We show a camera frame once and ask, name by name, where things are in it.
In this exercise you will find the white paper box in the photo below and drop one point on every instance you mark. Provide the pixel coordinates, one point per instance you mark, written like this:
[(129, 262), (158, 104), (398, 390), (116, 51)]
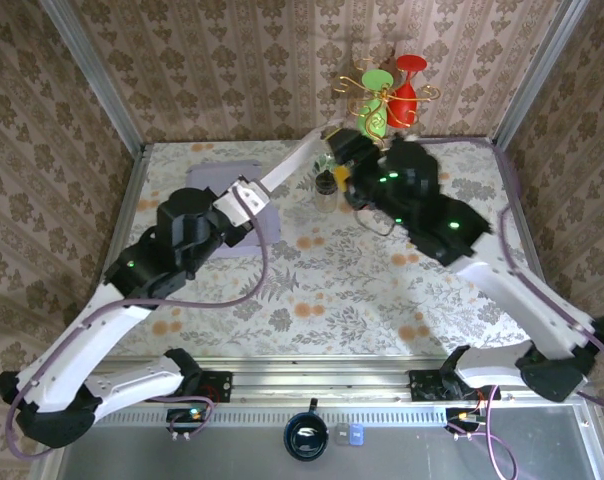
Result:
[(292, 160)]

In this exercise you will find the lilac paper box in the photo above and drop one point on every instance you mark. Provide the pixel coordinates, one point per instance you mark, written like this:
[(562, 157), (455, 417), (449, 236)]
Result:
[(217, 175)]

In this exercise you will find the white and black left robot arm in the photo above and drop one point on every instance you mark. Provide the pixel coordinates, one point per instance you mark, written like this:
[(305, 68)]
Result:
[(82, 340)]

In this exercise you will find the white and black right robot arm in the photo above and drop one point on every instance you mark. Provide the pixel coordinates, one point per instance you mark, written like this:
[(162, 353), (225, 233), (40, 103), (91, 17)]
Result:
[(522, 310)]

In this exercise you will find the glass jar with black lid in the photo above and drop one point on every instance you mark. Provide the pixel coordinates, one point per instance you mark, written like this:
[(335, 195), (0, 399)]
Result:
[(326, 200)]

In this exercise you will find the green plastic goblet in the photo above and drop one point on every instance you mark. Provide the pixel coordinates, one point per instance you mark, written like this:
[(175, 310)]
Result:
[(369, 122)]

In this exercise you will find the red plastic goblet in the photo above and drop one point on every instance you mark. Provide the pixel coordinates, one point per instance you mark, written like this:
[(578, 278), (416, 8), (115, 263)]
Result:
[(402, 107)]

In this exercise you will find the small circuit board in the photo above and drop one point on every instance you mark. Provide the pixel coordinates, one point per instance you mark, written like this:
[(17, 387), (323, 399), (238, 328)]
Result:
[(189, 414), (462, 416)]

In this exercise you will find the grey metal shelf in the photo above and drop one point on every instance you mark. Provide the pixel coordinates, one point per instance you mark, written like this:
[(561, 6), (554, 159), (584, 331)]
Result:
[(182, 455)]

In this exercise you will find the blue memory card case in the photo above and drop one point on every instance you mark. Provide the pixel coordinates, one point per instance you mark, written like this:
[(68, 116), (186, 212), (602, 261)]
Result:
[(357, 434)]

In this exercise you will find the dark blue mug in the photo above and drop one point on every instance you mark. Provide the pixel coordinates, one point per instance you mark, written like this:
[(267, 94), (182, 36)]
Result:
[(305, 437)]

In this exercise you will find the aluminium table side rail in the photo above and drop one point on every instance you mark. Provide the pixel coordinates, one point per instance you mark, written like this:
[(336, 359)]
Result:
[(131, 190), (527, 240)]

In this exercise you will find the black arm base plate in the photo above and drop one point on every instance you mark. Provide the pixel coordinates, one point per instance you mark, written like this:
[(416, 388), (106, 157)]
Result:
[(422, 387), (222, 386)]

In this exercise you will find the aluminium frame post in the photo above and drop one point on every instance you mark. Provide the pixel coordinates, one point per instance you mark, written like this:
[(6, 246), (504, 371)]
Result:
[(537, 75), (94, 75)]

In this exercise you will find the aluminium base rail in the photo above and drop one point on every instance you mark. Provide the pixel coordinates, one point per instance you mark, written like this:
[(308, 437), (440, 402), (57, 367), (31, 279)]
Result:
[(322, 382)]

